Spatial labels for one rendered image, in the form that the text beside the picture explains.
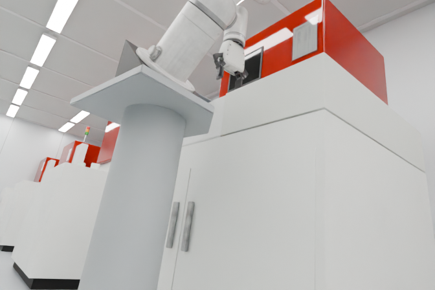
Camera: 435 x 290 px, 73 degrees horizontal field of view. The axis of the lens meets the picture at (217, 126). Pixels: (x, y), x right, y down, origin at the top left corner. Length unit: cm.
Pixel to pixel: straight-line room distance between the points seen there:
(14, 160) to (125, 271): 828
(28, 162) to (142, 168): 827
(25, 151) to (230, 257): 835
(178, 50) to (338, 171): 47
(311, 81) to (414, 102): 233
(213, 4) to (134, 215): 52
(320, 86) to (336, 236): 32
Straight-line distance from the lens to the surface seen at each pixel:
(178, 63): 77
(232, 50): 109
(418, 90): 306
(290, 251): 65
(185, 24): 78
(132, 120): 71
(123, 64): 82
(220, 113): 94
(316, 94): 70
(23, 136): 897
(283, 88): 78
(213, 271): 81
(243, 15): 119
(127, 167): 67
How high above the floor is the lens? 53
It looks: 21 degrees up
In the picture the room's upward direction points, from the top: 8 degrees clockwise
